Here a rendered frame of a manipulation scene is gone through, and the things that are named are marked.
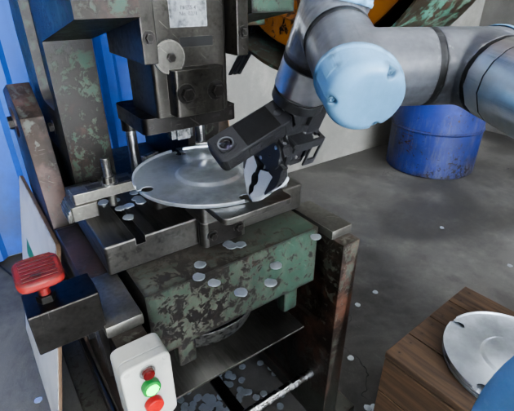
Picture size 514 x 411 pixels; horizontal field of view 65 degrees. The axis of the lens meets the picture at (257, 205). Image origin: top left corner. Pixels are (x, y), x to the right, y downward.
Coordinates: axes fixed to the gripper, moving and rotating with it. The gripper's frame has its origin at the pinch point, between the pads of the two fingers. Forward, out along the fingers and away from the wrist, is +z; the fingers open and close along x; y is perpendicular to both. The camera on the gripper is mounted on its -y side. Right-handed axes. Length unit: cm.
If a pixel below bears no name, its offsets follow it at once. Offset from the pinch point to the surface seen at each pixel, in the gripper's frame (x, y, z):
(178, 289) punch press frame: -3.1, -12.9, 16.4
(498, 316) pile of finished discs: -40, 59, 28
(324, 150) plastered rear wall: 94, 166, 121
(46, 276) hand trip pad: 1.2, -31.6, 4.4
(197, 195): 6.6, -5.8, 4.5
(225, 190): 5.3, -0.8, 3.9
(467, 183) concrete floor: 16, 213, 95
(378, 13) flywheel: 15.3, 33.8, -21.7
